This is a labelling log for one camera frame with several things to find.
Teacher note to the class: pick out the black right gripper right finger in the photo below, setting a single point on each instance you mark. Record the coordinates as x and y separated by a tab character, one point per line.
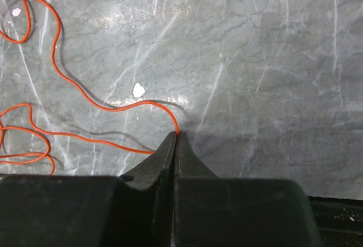
214	211

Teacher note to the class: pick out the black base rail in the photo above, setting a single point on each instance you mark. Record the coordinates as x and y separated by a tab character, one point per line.
339	220

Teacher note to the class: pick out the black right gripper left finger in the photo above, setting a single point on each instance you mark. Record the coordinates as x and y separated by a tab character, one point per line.
134	209

